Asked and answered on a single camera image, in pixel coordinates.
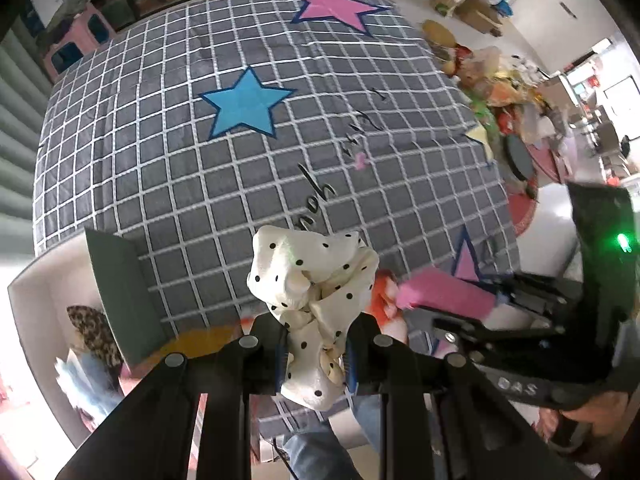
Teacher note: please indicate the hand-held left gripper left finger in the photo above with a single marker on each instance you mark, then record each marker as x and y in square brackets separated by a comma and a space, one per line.
[281, 365]

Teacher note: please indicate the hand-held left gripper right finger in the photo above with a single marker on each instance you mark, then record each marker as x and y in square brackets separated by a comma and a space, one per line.
[350, 365]

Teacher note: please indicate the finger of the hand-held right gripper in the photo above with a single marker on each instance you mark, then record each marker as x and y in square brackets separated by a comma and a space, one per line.
[530, 292]
[490, 333]

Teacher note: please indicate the pink cloth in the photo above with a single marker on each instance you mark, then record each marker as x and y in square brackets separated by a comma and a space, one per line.
[445, 291]

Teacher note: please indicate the white polka dot cloth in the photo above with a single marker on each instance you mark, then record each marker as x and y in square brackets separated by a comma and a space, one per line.
[300, 270]

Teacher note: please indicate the beige leopard print plush hat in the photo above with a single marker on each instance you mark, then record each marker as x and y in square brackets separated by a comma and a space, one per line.
[92, 330]

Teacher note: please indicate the blue cloth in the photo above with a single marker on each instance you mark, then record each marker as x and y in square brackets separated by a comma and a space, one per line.
[87, 377]

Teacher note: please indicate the white storage box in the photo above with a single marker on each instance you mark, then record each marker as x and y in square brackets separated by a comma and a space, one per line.
[45, 285]

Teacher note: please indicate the person's right hand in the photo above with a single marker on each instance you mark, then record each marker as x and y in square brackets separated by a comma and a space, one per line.
[595, 420]

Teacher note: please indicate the orange white plush toy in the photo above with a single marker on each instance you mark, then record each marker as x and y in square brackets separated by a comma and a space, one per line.
[390, 305]

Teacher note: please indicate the red round mat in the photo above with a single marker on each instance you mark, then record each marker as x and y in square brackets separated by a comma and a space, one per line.
[525, 210]

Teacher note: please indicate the person's blue jeans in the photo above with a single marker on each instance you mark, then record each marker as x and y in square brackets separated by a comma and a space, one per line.
[320, 452]

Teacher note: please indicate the round dark tray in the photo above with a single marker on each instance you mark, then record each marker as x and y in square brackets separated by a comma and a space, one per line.
[520, 160]

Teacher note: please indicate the grey checked star print blanket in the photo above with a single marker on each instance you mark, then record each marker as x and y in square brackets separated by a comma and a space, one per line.
[200, 185]

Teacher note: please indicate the pile of assorted toys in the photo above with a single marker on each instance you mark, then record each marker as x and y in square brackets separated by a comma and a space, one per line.
[492, 85]

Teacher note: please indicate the woven straw hat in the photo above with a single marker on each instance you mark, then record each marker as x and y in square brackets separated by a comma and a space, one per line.
[440, 33]

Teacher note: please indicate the cardboard box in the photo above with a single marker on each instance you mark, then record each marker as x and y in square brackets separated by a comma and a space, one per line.
[480, 12]

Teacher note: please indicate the pink plastic stool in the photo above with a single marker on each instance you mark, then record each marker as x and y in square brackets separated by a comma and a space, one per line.
[65, 57]
[97, 25]

